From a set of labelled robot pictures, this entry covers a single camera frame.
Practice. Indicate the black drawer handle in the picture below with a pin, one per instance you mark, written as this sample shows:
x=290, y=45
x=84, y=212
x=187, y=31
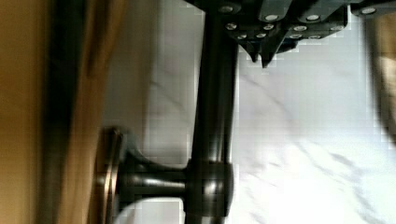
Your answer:
x=124, y=176

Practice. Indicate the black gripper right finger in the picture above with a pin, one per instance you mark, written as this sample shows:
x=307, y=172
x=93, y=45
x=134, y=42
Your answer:
x=373, y=8

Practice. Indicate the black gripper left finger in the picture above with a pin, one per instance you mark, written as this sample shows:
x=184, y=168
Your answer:
x=264, y=28

